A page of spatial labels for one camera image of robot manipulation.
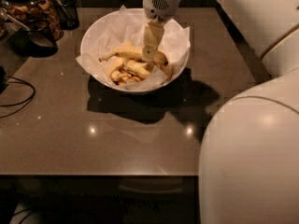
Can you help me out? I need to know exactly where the white paper liner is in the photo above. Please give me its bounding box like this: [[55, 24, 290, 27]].
[[77, 6, 191, 94]]

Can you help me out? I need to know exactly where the banana piece left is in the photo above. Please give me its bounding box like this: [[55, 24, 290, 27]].
[[107, 58, 123, 77]]

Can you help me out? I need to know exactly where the long yellow banana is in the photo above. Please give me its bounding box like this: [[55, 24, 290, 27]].
[[99, 46, 168, 64]]

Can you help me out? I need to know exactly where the white bowl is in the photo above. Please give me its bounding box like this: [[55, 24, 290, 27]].
[[77, 7, 191, 94]]

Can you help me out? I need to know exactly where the metal spoon handle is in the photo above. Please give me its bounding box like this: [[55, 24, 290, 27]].
[[0, 8, 31, 32]]

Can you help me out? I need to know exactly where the banana piece right centre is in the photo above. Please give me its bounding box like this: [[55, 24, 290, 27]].
[[125, 60, 154, 79]]

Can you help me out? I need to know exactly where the black mesh pen holder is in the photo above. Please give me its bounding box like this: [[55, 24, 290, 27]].
[[54, 0, 79, 30]]

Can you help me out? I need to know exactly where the black mesh basket front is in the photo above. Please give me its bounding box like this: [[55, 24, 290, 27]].
[[9, 19, 58, 57]]

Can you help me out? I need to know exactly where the black cable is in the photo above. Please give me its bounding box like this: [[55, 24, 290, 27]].
[[0, 73, 36, 119]]

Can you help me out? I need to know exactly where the banana peel right edge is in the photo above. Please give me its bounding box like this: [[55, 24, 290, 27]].
[[160, 63, 172, 81]]

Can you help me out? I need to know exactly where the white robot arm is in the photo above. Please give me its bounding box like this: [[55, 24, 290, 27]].
[[199, 0, 299, 224]]

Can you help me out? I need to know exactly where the small banana piece bottom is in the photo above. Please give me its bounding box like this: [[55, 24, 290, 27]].
[[111, 71, 129, 81]]

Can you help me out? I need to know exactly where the glass jar with snacks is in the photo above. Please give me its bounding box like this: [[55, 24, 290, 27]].
[[1, 0, 64, 40]]

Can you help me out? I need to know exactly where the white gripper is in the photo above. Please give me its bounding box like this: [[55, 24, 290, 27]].
[[142, 0, 181, 62]]

